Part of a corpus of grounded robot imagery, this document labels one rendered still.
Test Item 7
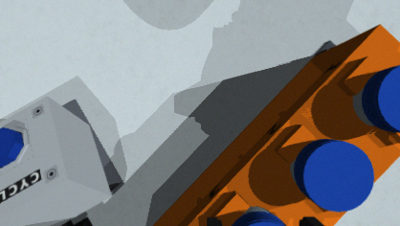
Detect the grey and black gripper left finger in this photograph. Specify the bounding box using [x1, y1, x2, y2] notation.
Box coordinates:
[207, 217, 222, 226]

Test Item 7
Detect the grey key housing with green and blue buttons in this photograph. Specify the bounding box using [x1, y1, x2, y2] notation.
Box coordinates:
[0, 96, 124, 226]

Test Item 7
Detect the blue cylinder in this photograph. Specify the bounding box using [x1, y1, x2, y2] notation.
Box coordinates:
[294, 139, 374, 213]
[362, 65, 400, 133]
[232, 211, 286, 226]

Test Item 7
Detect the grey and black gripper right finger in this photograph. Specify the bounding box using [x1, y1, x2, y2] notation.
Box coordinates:
[300, 216, 324, 226]

